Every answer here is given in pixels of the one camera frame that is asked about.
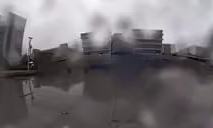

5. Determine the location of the wide grey multi-storey building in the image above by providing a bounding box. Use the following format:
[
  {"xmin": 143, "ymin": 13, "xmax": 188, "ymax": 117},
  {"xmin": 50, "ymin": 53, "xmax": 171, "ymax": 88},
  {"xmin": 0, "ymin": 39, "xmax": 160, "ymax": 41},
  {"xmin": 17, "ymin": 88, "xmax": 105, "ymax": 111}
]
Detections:
[{"xmin": 79, "ymin": 28, "xmax": 177, "ymax": 57}]

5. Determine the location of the wet grey paved ground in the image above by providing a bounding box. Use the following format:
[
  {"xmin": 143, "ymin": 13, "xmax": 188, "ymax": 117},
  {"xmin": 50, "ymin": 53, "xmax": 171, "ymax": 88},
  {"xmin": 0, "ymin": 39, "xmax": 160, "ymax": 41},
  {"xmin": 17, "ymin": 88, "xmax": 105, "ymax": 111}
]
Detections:
[{"xmin": 0, "ymin": 68, "xmax": 213, "ymax": 128}]

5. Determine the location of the tall grey building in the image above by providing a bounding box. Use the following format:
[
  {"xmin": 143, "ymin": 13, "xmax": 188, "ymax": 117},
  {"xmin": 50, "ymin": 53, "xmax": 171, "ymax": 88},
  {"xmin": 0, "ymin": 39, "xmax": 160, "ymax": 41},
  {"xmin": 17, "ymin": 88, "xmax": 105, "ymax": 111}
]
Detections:
[{"xmin": 0, "ymin": 11, "xmax": 28, "ymax": 70}]

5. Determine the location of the lamp pole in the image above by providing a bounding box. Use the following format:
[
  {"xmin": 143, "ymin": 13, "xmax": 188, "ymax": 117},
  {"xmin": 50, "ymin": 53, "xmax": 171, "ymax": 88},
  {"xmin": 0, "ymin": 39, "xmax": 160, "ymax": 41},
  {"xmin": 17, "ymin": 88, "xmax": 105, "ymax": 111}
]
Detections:
[{"xmin": 26, "ymin": 35, "xmax": 35, "ymax": 71}]

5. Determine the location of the low grey building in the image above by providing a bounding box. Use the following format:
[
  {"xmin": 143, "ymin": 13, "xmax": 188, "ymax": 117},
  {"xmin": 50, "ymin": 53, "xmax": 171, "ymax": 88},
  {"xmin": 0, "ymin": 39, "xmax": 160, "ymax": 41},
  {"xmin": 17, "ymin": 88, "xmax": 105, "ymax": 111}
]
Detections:
[{"xmin": 176, "ymin": 44, "xmax": 213, "ymax": 63}]

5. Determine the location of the low dark building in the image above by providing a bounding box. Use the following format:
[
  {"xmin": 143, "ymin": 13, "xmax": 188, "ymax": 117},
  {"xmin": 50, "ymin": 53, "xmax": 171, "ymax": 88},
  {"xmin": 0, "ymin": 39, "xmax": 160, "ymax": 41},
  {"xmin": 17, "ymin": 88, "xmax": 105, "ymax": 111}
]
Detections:
[{"xmin": 32, "ymin": 42, "xmax": 85, "ymax": 73}]

